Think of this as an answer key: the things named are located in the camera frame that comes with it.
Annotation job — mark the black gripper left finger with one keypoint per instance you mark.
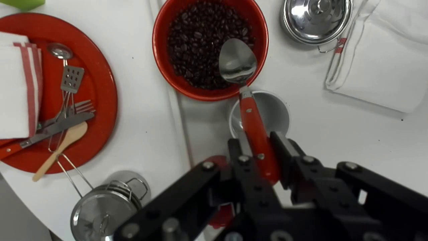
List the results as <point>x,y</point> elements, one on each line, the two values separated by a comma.
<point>187,207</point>

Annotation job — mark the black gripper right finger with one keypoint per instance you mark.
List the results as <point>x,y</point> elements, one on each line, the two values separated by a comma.
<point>362,201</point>

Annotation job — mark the red handled metal spoon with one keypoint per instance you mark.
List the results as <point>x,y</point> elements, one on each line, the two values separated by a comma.
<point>237,64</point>

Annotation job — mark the small wooden spoon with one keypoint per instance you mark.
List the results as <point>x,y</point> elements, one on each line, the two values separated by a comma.
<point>73,135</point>

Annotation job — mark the red bowl with beans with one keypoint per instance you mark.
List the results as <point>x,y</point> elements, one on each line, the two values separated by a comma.
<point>188,36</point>

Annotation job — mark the white mug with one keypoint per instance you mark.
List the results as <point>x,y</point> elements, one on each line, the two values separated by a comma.
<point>272,110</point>

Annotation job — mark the small steel pot with lid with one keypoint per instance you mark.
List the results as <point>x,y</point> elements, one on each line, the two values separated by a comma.
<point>102,210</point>

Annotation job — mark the folded white cloth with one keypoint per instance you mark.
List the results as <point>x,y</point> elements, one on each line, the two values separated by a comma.
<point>383,55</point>

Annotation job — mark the metal fork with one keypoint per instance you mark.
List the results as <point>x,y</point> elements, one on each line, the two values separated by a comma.
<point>85,106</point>

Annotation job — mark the red plate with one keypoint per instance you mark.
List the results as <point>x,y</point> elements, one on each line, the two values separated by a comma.
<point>98,84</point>

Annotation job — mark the round steel lidded tin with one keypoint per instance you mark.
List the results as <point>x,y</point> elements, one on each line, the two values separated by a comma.
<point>316,21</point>

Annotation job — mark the small metal spatula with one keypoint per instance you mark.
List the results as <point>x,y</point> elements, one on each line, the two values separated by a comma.
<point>70,84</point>

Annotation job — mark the white red striped napkin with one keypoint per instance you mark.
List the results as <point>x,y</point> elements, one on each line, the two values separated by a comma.
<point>21,86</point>

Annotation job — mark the green bottle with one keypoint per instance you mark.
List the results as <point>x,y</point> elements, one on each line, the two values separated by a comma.
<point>23,4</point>

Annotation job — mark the red handled knife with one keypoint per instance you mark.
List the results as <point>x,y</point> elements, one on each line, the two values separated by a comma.
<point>45,134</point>

